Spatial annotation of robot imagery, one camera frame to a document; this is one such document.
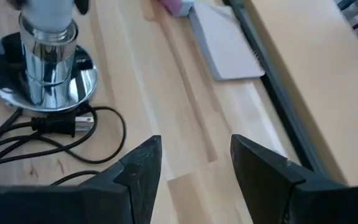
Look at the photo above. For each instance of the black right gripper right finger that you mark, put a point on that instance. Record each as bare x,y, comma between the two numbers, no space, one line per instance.
278,193

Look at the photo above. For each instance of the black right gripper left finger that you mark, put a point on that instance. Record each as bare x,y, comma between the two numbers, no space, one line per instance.
104,202

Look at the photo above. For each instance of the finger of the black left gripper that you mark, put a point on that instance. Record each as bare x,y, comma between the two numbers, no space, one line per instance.
16,3
82,6

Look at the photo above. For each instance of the white lightbulb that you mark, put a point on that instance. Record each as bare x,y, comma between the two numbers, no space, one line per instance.
47,14

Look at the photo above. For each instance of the chrome lamp socket base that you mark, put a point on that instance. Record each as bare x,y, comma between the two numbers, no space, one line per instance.
48,68

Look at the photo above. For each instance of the pink and white box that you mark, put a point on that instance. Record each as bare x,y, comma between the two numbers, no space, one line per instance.
176,6

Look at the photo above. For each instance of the tan wooden desk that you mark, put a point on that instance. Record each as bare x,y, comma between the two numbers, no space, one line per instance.
331,93

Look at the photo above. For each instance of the beige spiral notebook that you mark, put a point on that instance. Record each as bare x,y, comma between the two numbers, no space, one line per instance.
225,49

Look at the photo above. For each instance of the black aluminium table frame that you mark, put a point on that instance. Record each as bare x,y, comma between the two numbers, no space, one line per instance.
278,93

